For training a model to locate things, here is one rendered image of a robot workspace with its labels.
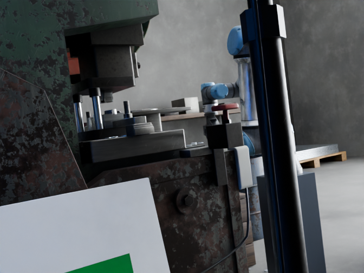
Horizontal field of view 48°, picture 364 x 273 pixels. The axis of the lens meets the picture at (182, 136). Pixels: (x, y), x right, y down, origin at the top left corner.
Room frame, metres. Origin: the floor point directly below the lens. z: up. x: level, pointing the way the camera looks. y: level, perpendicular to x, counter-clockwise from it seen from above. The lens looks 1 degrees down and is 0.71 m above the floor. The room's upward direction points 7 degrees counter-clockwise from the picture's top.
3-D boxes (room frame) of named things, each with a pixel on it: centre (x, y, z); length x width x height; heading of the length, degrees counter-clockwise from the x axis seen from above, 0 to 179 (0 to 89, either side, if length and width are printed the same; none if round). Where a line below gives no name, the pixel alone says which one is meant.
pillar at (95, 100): (1.24, 0.25, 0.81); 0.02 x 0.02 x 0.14
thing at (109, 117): (1.35, 0.23, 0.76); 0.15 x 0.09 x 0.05; 33
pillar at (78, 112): (1.38, 0.33, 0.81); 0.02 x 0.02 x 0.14
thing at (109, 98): (1.35, 0.23, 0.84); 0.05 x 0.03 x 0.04; 33
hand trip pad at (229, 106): (1.19, -0.13, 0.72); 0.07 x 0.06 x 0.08; 123
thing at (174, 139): (1.34, 0.24, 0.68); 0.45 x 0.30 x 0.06; 33
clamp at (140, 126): (1.20, 0.15, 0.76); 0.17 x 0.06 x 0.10; 33
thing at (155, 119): (1.44, 0.09, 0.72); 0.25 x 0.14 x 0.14; 123
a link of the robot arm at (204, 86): (2.11, -0.17, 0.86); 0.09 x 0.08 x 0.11; 20
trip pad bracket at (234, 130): (1.21, -0.12, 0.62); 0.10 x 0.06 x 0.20; 33
